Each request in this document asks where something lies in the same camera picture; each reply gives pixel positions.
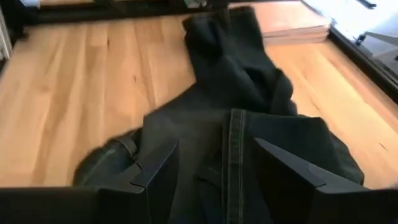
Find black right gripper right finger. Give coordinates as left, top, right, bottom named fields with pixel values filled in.
left=254, top=138, right=398, bottom=224

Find black jeans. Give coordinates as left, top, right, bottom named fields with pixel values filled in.
left=73, top=6, right=364, bottom=224

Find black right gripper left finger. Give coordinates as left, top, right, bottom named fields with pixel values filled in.
left=0, top=139, right=180, bottom=224

